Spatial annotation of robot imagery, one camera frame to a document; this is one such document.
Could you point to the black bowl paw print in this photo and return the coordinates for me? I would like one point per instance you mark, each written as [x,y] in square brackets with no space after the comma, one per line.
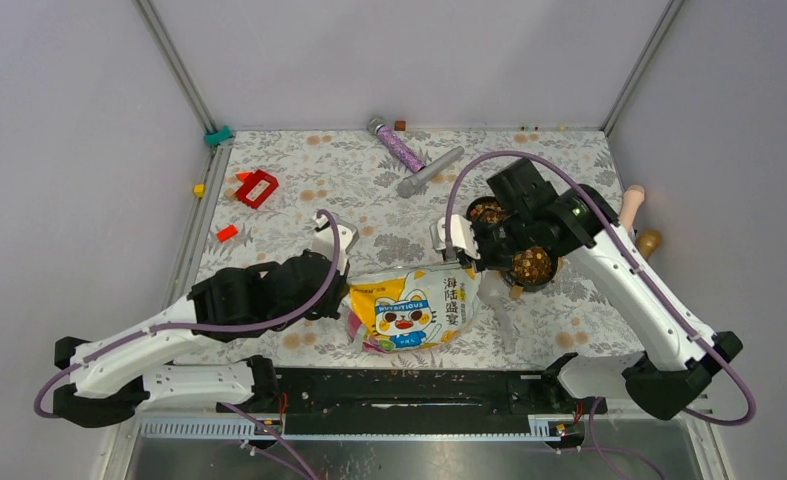
[532,270]

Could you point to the clear plastic scoop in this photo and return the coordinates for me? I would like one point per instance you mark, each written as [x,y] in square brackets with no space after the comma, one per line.
[493,292]

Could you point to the grey microphone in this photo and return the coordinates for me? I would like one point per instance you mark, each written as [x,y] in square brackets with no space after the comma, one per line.
[412,184]

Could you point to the wooden bowl stand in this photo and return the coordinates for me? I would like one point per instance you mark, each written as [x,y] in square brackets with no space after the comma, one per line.
[516,291]

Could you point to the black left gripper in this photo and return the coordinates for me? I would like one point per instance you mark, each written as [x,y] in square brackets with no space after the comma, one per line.
[330,306]

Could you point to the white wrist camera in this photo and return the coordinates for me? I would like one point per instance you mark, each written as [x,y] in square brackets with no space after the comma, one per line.
[334,240]
[454,240]

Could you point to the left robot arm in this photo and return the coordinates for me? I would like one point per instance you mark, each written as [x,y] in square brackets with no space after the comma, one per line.
[110,380]

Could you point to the small yellow cube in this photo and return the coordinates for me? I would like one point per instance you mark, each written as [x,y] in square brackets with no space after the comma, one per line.
[199,191]

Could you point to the black bowl fishbone print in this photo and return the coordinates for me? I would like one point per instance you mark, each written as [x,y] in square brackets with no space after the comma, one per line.
[486,210]

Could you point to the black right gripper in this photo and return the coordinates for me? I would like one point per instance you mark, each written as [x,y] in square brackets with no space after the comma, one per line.
[486,258]

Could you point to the teal clip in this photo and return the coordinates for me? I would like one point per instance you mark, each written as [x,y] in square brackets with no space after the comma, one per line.
[219,136]

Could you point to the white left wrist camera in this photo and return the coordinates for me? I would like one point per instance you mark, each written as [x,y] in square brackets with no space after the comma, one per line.
[334,240]

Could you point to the pink microphone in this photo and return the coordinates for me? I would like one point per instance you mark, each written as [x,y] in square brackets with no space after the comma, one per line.
[632,199]

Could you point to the red toy block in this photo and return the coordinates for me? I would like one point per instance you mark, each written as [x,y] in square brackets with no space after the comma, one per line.
[256,188]

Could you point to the small orange block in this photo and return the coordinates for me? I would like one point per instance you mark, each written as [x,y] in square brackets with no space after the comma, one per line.
[227,233]

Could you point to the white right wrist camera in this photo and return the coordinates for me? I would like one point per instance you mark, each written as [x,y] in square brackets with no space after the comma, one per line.
[454,240]

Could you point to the purple glitter microphone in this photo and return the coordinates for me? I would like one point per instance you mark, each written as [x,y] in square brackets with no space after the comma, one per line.
[395,145]

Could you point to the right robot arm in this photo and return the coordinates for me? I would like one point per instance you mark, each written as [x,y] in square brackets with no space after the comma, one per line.
[680,354]

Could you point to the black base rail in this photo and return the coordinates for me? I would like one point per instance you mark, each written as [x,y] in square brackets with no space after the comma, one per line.
[411,402]

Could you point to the pet food bag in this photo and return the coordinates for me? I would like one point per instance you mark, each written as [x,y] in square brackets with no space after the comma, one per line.
[408,309]

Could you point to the gold microphone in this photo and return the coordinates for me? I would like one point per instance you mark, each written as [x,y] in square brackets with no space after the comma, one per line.
[648,242]

